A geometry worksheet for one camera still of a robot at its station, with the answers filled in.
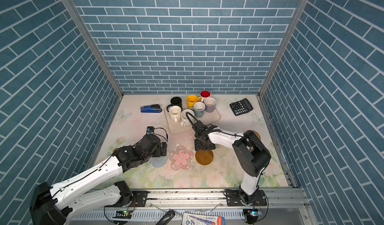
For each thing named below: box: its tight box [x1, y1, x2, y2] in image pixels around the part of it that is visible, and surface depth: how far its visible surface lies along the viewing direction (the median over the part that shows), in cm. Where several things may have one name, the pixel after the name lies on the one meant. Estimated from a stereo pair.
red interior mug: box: [199, 89, 211, 102], surface depth 114 cm
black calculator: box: [229, 98, 254, 116], surface depth 113 cm
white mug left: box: [169, 105, 182, 123], surface depth 100 cm
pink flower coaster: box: [168, 145, 195, 171], surface depth 89 cm
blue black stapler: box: [140, 104, 163, 113], surface depth 110 cm
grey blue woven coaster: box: [149, 154, 168, 168], surface depth 87 cm
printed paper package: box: [181, 213, 227, 225], surface depth 69 cm
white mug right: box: [180, 109, 195, 127], surface depth 98 cm
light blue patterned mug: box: [193, 101, 206, 118], surface depth 103 cm
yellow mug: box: [186, 94, 202, 108], surface depth 110 cm
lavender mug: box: [204, 97, 217, 113], surface depth 110 cm
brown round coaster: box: [195, 149, 214, 166], surface depth 90 cm
